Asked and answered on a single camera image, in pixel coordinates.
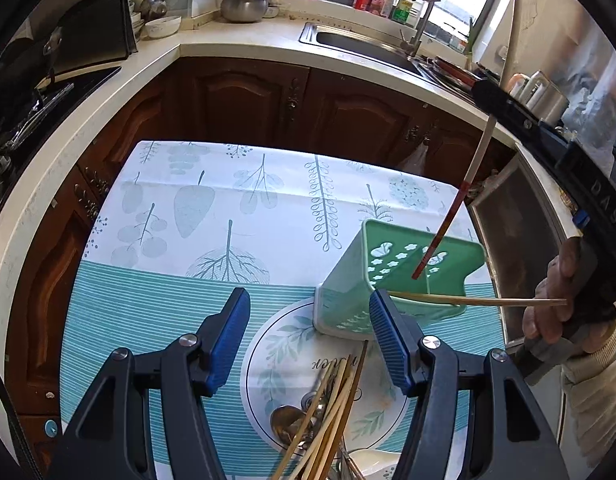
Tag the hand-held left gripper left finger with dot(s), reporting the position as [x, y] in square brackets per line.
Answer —
[228, 340]

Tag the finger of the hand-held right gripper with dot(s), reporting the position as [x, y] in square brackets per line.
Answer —
[508, 105]

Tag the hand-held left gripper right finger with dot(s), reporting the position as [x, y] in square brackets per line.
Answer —
[390, 340]

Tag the green plastic utensil holder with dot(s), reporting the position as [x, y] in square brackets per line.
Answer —
[348, 280]

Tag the steel spoon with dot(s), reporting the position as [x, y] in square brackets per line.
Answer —
[285, 422]
[308, 402]

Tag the pile of bamboo chopsticks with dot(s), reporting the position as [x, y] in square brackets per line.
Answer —
[333, 425]

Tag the bamboo chopstick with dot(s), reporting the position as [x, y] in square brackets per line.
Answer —
[488, 300]

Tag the red and white chopstick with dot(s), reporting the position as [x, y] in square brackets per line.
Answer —
[451, 210]

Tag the person's right hand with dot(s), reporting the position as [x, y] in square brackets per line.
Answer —
[550, 305]

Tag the steel canister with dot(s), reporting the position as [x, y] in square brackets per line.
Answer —
[550, 102]

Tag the brown wooden cabinet door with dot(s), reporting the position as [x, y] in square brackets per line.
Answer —
[238, 100]
[128, 135]
[463, 145]
[358, 120]
[43, 285]

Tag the red rimmed plate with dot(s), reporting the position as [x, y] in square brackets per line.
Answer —
[453, 72]

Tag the wooden spatula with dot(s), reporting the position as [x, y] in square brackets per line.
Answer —
[512, 35]

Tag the leaf printed tablecloth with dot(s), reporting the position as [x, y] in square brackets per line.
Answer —
[153, 300]

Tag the steel glass-door cabinet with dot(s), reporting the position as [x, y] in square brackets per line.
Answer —
[513, 220]

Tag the grey plastic sheet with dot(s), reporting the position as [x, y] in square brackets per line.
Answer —
[595, 75]

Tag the white plastic bag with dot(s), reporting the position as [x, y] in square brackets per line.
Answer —
[415, 160]

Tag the steel faucet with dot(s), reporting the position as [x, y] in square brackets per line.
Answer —
[422, 15]

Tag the white ceramic dish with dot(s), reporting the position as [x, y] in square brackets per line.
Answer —
[375, 466]

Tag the green labelled bottle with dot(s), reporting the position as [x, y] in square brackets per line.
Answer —
[405, 12]

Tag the steel kitchen sink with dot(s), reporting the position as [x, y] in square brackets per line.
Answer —
[358, 45]

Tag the blue round sticker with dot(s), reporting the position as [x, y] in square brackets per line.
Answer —
[51, 427]

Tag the steel mixing bowl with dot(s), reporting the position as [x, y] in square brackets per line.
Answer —
[245, 9]

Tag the white kitchen countertop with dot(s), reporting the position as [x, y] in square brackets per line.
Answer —
[153, 65]

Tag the black stove top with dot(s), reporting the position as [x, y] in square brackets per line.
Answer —
[48, 105]

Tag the white ceramic bowl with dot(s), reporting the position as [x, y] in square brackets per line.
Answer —
[163, 26]

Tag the stack of small bowls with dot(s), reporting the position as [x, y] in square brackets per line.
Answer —
[135, 15]

